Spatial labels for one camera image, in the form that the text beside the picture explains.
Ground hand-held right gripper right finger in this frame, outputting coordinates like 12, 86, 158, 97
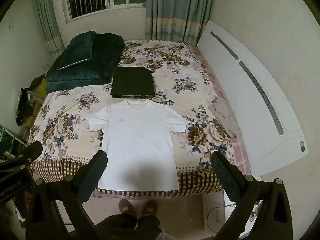
211, 150, 293, 240

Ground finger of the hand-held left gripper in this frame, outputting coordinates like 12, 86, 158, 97
0, 140, 43, 178

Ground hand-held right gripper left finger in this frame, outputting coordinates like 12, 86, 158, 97
25, 150, 108, 240

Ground white t-shirt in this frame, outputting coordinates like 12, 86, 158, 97
87, 99, 190, 191

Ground black folded clothes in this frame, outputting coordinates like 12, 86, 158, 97
110, 66, 156, 98

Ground pink checked under sheet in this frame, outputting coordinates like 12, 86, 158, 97
187, 42, 251, 173

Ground green rack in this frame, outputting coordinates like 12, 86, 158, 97
0, 124, 28, 160

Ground person's left shoe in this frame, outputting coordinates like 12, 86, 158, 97
118, 199, 137, 217

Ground person's shoe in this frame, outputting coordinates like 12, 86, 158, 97
118, 199, 137, 217
142, 199, 158, 217

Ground yellow bag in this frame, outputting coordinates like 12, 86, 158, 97
35, 80, 48, 98

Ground beige crumpled cloth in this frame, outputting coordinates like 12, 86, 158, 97
208, 96, 242, 138

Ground person's right shoe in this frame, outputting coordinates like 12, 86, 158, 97
142, 199, 158, 217

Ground white headboard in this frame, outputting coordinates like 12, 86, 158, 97
196, 20, 308, 177

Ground floral bed sheet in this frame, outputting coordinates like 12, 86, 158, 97
27, 39, 250, 199

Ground dark green pillow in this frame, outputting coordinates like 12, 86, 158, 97
56, 31, 97, 71

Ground dark green quilt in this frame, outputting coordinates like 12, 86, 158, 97
44, 33, 125, 94

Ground grey-green striped curtain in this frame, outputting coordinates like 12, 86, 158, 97
34, 0, 65, 62
145, 0, 216, 42

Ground black floor cable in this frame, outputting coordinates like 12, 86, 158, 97
206, 204, 237, 228

